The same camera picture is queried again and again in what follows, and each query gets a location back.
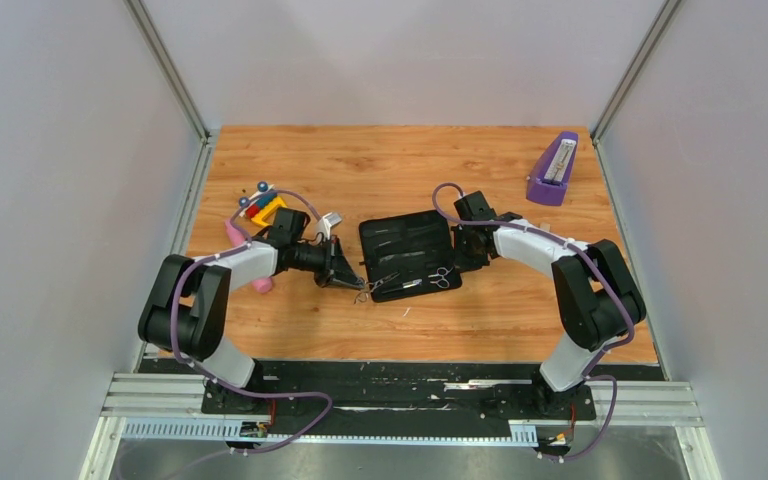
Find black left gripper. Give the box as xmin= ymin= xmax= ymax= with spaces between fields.
xmin=291 ymin=235 xmax=364 ymax=291

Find silver hair scissors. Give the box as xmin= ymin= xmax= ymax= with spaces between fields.
xmin=353 ymin=272 xmax=399 ymax=304

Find black zip tool case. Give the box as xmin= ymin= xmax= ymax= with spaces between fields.
xmin=358 ymin=210 xmax=463 ymax=303

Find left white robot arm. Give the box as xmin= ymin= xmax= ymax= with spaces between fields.
xmin=137 ymin=207 xmax=366 ymax=413

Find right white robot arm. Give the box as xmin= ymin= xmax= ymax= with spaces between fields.
xmin=454 ymin=191 xmax=647 ymax=418

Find pink cylinder tube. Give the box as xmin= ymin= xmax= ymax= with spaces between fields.
xmin=226 ymin=242 xmax=277 ymax=293

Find purple metronome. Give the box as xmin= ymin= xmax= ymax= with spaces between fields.
xmin=526 ymin=131 xmax=579 ymax=207

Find colourful toy block truck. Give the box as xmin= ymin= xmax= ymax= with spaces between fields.
xmin=238 ymin=181 xmax=287 ymax=228

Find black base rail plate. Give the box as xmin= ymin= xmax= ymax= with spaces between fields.
xmin=137 ymin=358 xmax=667 ymax=439

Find right aluminium frame post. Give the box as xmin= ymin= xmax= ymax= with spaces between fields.
xmin=590 ymin=0 xmax=684 ymax=146

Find aluminium frame post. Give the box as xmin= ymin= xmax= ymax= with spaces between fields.
xmin=590 ymin=0 xmax=684 ymax=146
xmin=124 ymin=0 xmax=212 ymax=144

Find left aluminium frame post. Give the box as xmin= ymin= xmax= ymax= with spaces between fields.
xmin=124 ymin=0 xmax=212 ymax=144

